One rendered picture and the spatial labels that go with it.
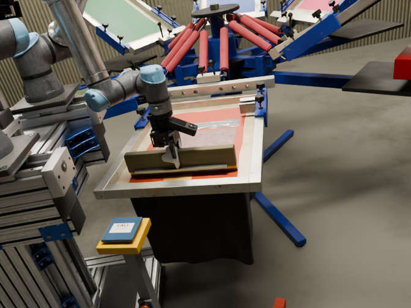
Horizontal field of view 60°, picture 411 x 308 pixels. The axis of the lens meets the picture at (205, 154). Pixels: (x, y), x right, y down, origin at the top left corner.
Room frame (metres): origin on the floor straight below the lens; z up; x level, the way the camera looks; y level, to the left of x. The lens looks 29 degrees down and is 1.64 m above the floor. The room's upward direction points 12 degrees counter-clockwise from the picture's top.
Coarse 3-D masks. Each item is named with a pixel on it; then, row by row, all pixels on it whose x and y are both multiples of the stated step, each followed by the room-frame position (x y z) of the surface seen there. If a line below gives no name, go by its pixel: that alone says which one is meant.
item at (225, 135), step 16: (208, 112) 1.64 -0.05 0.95; (224, 112) 1.60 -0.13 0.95; (208, 128) 1.46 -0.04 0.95; (224, 128) 1.42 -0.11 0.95; (240, 128) 1.39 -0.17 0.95; (208, 144) 1.31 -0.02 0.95; (224, 144) 1.28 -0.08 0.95; (240, 144) 1.25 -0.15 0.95; (192, 176) 1.09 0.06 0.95; (208, 176) 1.07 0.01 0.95; (224, 176) 1.05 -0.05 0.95
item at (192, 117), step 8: (192, 112) 1.68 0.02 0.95; (200, 112) 1.66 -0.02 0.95; (184, 120) 1.60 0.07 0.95; (192, 120) 1.58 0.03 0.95; (200, 120) 1.56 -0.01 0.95; (184, 136) 1.43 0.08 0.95; (192, 136) 1.41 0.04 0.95; (184, 144) 1.35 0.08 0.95; (192, 144) 1.34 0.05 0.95; (136, 176) 1.17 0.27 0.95; (144, 176) 1.16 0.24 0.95; (152, 176) 1.15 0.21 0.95; (160, 176) 1.13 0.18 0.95; (168, 176) 1.12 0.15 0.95
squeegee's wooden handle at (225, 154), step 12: (228, 144) 1.09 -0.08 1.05; (132, 156) 1.16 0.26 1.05; (144, 156) 1.14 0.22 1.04; (156, 156) 1.13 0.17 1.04; (180, 156) 1.11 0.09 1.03; (192, 156) 1.10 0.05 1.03; (204, 156) 1.09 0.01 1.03; (216, 156) 1.07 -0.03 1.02; (228, 156) 1.06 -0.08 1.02; (132, 168) 1.16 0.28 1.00; (144, 168) 1.15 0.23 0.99; (156, 168) 1.13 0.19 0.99
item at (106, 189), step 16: (224, 96) 1.72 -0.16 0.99; (240, 96) 1.68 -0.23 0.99; (144, 128) 1.53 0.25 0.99; (256, 128) 1.29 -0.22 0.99; (128, 144) 1.39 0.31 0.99; (256, 144) 1.16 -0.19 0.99; (256, 160) 1.05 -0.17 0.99; (112, 176) 1.15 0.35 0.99; (256, 176) 0.95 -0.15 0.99; (96, 192) 1.07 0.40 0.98; (112, 192) 1.05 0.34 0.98; (128, 192) 1.03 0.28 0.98; (144, 192) 1.02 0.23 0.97; (160, 192) 1.01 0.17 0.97; (176, 192) 0.99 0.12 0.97; (192, 192) 0.98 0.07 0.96; (208, 192) 0.96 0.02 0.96; (224, 192) 0.95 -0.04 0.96
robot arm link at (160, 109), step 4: (168, 100) 1.11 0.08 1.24; (152, 104) 1.10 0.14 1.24; (156, 104) 1.10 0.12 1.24; (160, 104) 1.10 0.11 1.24; (164, 104) 1.10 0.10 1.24; (168, 104) 1.11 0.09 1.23; (152, 108) 1.10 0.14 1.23; (156, 108) 1.09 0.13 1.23; (160, 108) 1.10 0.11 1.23; (164, 108) 1.10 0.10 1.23; (168, 108) 1.11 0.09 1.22; (152, 112) 1.11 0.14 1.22; (156, 112) 1.10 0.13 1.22; (160, 112) 1.09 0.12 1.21; (164, 112) 1.10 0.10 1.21; (168, 112) 1.11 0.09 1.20
